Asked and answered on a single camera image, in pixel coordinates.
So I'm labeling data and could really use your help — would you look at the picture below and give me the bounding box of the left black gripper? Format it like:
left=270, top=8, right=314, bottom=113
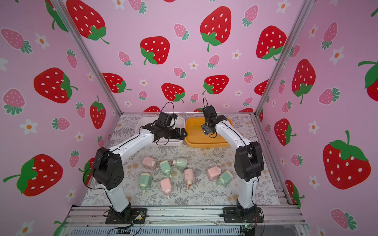
left=162, top=127, right=188, bottom=140

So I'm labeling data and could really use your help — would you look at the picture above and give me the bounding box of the white plastic storage tray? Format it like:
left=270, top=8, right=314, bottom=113
left=135, top=116, right=185, bottom=147

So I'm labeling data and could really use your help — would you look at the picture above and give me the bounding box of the yellow plastic storage tray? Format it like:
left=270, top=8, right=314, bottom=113
left=184, top=117, right=235, bottom=148

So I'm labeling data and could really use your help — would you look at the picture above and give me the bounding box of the pink sharpener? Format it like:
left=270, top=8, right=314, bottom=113
left=207, top=166, right=221, bottom=182
left=184, top=169, right=195, bottom=189
left=160, top=178, right=173, bottom=199
left=142, top=156, right=157, bottom=171

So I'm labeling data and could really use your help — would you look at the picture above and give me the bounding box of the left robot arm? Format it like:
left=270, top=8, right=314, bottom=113
left=92, top=112, right=188, bottom=214

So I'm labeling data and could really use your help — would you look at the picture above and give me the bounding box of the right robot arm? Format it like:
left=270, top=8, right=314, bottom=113
left=201, top=106, right=264, bottom=220

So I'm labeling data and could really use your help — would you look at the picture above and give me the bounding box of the green sharpener upper middle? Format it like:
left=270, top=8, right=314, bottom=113
left=159, top=160, right=172, bottom=179

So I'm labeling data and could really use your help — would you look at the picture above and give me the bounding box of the green sharpener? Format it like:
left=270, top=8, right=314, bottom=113
left=217, top=170, right=233, bottom=188
left=172, top=158, right=188, bottom=171
left=138, top=173, right=153, bottom=194
left=159, top=160, right=172, bottom=179

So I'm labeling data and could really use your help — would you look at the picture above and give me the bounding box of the green sharpener top right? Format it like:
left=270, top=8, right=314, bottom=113
left=172, top=158, right=188, bottom=171

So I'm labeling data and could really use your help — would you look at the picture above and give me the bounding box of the green sharpener lower left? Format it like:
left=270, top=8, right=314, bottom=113
left=138, top=173, right=153, bottom=194

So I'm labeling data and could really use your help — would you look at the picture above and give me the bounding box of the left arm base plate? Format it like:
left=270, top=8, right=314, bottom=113
left=105, top=207, right=148, bottom=225

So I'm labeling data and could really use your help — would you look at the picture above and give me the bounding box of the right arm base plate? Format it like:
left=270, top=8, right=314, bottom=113
left=220, top=207, right=264, bottom=224

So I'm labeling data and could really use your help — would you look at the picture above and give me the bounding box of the aluminium front rail frame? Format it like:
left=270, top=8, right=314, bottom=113
left=55, top=205, right=311, bottom=236

